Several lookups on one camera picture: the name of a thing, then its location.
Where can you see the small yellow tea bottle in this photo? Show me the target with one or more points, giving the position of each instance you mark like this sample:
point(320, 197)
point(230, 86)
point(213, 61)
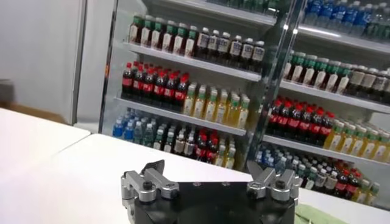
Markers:
point(373, 194)
point(362, 191)
point(230, 157)
point(220, 155)

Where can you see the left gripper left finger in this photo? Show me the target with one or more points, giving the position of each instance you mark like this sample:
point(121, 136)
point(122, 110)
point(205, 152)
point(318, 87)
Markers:
point(152, 182)

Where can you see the white cap beige label bottle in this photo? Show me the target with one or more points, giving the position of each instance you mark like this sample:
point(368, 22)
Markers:
point(368, 83)
point(356, 81)

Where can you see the dark grey box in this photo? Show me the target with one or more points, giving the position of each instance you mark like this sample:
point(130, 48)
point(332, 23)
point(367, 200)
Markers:
point(6, 91)

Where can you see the light green T-shirt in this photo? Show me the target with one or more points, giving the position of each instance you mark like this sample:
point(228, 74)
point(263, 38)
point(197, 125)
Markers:
point(314, 217)

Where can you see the small red cap cola bottle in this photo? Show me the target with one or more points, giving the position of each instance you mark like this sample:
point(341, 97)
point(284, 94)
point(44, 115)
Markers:
point(341, 184)
point(352, 187)
point(211, 150)
point(201, 147)

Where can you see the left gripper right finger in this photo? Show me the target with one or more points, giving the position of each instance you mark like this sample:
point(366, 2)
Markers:
point(274, 185)

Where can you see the open glass cooler door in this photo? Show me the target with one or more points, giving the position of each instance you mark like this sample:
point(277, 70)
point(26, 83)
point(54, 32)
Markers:
point(91, 61)

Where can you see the blue water bottle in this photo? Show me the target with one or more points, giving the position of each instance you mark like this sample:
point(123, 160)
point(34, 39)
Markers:
point(118, 129)
point(259, 156)
point(128, 131)
point(269, 159)

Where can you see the white cap dark drink bottle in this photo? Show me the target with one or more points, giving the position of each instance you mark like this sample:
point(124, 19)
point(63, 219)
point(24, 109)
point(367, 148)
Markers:
point(330, 182)
point(158, 140)
point(320, 179)
point(310, 178)
point(302, 175)
point(189, 145)
point(168, 142)
point(179, 143)

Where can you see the yellow juice bottle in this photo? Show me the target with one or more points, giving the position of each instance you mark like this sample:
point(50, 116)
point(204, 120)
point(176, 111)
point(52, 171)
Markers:
point(200, 104)
point(358, 142)
point(189, 102)
point(232, 111)
point(243, 113)
point(347, 140)
point(381, 147)
point(211, 106)
point(221, 109)
point(335, 137)
point(369, 144)

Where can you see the green cap dark tea bottle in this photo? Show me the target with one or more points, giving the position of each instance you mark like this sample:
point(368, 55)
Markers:
point(135, 32)
point(179, 40)
point(190, 42)
point(298, 70)
point(332, 77)
point(343, 79)
point(167, 38)
point(309, 72)
point(146, 33)
point(320, 74)
point(288, 68)
point(156, 36)

